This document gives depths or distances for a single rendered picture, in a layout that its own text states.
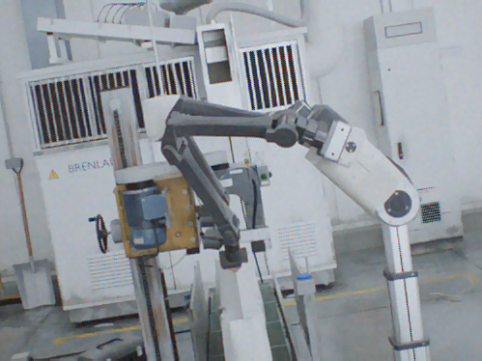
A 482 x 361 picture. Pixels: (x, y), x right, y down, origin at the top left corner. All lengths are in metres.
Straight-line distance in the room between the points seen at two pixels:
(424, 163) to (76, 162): 3.01
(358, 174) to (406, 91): 4.41
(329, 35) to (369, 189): 3.91
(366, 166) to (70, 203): 3.96
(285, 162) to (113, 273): 1.62
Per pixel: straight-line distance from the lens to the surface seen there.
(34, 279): 7.44
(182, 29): 5.74
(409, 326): 2.80
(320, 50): 6.37
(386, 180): 2.59
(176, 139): 2.44
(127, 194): 3.14
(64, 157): 6.14
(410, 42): 6.93
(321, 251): 6.17
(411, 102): 6.90
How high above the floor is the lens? 1.64
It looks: 6 degrees down
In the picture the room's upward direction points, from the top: 9 degrees counter-clockwise
